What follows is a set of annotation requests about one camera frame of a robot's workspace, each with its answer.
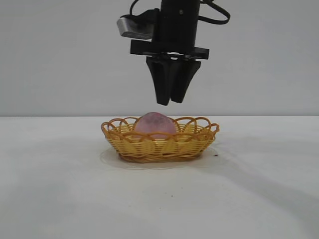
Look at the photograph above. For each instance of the pink peach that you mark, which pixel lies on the pink peach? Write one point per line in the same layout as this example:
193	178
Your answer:
154	124

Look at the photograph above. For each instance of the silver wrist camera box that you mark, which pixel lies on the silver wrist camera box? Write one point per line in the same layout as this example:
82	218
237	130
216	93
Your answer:
129	27

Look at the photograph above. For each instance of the yellow woven wicker basket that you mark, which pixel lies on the yellow woven wicker basket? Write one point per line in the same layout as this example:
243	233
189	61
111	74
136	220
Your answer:
159	152

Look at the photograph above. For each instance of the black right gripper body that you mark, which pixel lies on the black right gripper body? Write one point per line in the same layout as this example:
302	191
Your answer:
178	27

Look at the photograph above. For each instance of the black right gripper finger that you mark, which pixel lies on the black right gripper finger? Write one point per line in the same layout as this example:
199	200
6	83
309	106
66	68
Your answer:
183	79
160	79

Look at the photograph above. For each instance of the white tablecloth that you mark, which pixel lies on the white tablecloth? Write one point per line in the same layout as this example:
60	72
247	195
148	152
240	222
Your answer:
159	204

